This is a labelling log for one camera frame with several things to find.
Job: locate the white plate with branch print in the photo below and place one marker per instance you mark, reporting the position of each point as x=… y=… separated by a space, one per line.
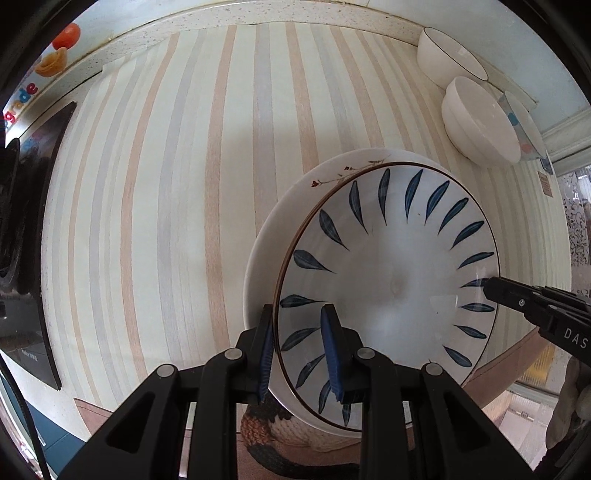
x=286 y=217

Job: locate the black induction cooker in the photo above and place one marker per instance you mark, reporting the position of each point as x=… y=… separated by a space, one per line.
x=37 y=258

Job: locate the plain white bowl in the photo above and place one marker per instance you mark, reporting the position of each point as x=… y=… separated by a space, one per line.
x=475 y=124

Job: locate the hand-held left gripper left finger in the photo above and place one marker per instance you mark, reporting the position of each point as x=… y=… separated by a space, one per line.
x=266 y=355

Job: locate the fruit wall sticker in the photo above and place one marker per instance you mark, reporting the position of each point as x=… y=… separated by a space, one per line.
x=46 y=60

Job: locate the blue leaf pattern plate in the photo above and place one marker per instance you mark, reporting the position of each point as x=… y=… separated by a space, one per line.
x=397 y=277

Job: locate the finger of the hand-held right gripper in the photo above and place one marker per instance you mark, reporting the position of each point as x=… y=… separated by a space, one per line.
x=512 y=295

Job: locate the white bowl with dark rim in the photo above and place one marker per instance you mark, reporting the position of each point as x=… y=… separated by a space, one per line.
x=438 y=55

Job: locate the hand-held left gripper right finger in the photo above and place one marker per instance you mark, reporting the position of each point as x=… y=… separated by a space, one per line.
x=332 y=355

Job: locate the striped table cloth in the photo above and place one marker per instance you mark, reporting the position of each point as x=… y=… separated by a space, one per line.
x=161 y=184

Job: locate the person's right hand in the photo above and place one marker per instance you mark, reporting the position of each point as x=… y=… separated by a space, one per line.
x=563 y=406

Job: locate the clear cup with coloured dots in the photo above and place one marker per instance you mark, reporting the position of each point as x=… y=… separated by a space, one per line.
x=526 y=129

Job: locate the patterned curtain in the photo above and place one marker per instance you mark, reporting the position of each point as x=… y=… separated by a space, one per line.
x=577 y=221

